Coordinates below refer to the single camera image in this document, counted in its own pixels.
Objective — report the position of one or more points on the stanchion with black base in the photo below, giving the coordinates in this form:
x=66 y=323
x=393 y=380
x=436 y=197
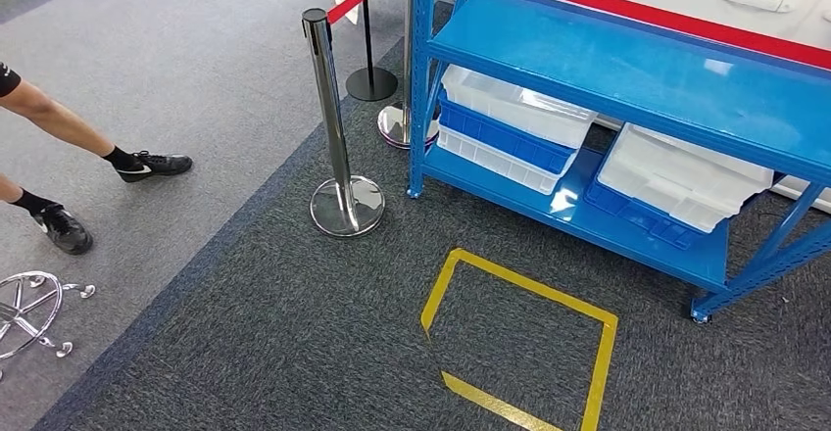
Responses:
x=370 y=84

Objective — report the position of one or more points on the person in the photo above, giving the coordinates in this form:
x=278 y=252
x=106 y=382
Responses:
x=58 y=123

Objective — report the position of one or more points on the blue metal shelf rack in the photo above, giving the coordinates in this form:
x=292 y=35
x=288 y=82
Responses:
x=617 y=58

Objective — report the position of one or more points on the metal stanchion post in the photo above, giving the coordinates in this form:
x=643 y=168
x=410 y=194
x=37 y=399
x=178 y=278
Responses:
x=408 y=58
x=331 y=123

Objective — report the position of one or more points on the black round swivel stool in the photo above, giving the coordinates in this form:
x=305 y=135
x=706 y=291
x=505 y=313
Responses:
x=26 y=314

